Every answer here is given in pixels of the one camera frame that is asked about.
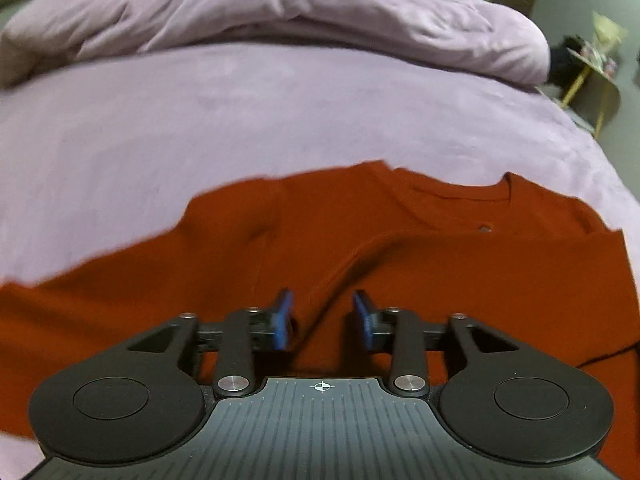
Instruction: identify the red knit cardigan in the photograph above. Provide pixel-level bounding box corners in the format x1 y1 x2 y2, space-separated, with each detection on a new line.
1 162 639 479

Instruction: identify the black clothes pile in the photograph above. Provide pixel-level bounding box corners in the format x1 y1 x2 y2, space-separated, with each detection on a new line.
547 36 584 88

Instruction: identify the purple bed sheet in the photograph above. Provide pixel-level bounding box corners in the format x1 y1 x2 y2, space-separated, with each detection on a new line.
0 39 640 480

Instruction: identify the purple rumpled duvet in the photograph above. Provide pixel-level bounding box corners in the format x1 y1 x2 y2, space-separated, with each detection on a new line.
1 0 550 87

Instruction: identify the yellow leg side table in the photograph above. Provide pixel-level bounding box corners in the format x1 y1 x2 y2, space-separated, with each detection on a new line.
560 46 623 139

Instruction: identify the cream paper bouquet wrap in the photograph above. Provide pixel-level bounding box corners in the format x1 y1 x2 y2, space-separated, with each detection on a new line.
592 11 628 55

